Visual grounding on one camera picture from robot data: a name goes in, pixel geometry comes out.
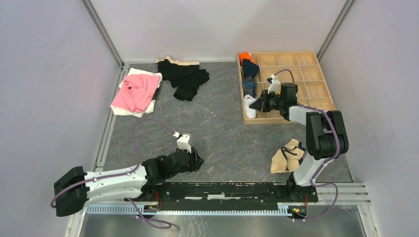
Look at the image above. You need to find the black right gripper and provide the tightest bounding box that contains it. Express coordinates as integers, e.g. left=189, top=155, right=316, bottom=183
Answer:
left=250, top=90, right=284, bottom=113

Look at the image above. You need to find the white black garment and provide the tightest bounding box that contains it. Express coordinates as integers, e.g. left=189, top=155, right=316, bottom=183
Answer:
left=244, top=94, right=257, bottom=119

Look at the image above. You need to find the navy striped boxer underwear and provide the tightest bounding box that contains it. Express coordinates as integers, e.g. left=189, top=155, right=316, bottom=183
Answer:
left=242, top=77, right=257, bottom=98

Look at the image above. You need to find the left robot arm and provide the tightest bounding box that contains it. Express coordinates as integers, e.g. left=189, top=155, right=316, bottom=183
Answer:
left=50, top=148, right=205, bottom=217

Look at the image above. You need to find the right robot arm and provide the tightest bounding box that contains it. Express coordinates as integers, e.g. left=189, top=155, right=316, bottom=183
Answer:
left=250, top=83, right=349, bottom=201

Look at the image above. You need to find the black underwear pile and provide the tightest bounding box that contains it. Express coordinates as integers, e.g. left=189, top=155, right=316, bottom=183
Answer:
left=157, top=59, right=210, bottom=101

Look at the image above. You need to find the navy rolled garment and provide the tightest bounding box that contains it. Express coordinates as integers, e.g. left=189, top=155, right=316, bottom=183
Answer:
left=242, top=59, right=259, bottom=79

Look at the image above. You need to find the orange rolled garment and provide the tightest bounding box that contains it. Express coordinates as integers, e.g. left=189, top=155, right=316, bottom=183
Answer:
left=238, top=52, right=254, bottom=66

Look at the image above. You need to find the wooden compartment tray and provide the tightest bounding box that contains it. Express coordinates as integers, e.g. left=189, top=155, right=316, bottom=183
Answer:
left=237, top=51, right=335, bottom=111

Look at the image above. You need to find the beige garment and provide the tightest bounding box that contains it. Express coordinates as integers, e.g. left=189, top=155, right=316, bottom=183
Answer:
left=270, top=139, right=306, bottom=174

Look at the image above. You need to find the pink garment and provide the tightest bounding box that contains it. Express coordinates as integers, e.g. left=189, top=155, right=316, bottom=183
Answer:
left=111, top=74, right=161, bottom=115

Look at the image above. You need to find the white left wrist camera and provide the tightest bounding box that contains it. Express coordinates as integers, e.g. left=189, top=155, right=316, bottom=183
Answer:
left=173, top=132, right=192, bottom=153

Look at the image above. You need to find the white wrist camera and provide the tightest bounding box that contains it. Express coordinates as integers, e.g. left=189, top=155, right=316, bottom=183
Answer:
left=267, top=74, right=281, bottom=94
left=173, top=132, right=192, bottom=153

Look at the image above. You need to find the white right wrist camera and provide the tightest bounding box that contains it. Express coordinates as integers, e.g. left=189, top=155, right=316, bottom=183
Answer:
left=267, top=74, right=281, bottom=94

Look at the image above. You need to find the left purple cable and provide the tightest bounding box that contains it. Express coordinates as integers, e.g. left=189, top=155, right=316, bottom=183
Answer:
left=49, top=118, right=181, bottom=230

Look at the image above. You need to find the purple cable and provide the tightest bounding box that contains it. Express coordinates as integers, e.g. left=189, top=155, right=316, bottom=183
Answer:
left=49, top=118, right=181, bottom=230
left=273, top=69, right=341, bottom=222

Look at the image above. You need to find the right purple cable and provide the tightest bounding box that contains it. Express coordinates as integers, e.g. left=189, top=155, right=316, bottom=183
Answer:
left=273, top=69, right=341, bottom=222

